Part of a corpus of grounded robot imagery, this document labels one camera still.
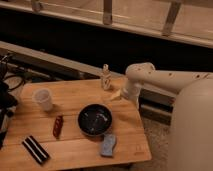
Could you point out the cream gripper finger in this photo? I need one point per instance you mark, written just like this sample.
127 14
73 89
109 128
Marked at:
116 95

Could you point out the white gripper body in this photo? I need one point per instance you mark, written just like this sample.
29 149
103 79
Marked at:
131 92

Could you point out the black ceramic bowl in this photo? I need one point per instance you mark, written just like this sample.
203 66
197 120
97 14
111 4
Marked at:
94 120

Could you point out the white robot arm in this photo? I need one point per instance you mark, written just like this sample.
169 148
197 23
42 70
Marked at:
191 131

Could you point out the small white figurine bottle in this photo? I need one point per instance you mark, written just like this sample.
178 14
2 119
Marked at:
105 77

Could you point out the wooden table board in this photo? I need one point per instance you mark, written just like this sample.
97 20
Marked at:
72 149

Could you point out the red pocket knife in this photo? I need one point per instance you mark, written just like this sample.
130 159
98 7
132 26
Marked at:
57 126

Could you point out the translucent plastic cup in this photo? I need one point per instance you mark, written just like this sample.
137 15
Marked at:
43 98

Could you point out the black white striped block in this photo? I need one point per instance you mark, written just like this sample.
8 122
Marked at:
39 154

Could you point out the black equipment with cables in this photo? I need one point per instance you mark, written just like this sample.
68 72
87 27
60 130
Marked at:
7 101

